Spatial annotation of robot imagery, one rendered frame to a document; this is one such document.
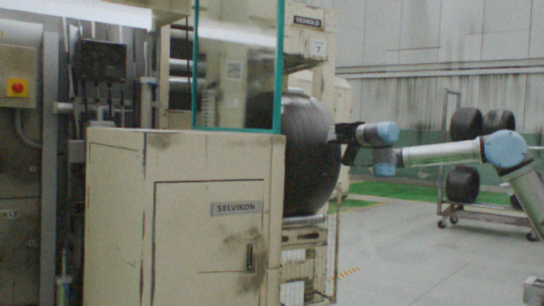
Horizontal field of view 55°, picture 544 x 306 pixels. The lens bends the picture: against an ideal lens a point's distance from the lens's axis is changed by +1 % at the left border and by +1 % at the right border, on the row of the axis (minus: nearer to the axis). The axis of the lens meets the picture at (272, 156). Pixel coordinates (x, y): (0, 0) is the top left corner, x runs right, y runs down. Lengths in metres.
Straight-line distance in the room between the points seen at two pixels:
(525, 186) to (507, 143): 0.14
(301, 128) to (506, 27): 11.53
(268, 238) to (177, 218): 0.28
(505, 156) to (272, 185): 0.76
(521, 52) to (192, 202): 12.24
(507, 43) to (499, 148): 11.59
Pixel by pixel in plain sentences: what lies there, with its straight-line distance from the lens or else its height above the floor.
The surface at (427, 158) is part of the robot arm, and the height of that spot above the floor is 1.20.
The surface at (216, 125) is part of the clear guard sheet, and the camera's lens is 1.72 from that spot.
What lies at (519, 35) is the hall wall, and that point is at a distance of 13.33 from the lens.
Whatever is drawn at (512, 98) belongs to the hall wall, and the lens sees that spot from 13.17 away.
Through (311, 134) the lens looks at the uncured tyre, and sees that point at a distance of 2.08.
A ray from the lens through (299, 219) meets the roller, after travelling 2.22.
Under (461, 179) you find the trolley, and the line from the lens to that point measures 7.43.
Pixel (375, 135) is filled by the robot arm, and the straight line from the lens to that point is 1.86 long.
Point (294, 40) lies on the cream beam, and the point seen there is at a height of 1.72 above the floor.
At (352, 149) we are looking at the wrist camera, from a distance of 1.98.
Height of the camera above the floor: 1.28
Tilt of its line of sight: 3 degrees down
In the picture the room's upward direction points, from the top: 2 degrees clockwise
